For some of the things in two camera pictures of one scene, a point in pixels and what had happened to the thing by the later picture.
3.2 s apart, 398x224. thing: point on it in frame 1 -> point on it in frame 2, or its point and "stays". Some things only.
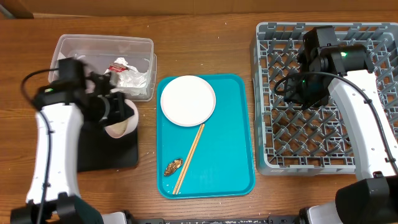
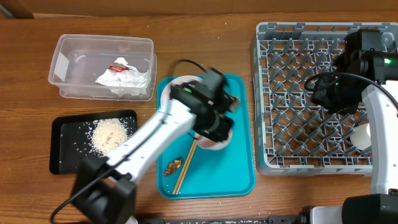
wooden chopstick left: [186, 158] stays
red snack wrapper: [118, 67] stays
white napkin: [130, 82] stays
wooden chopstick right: [189, 159] stays
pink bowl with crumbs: [126, 127] -> [207, 144]
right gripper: [296, 97] -> [321, 98]
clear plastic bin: [100, 52] stays
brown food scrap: [172, 167] stays
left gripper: [123, 111] -> [221, 131]
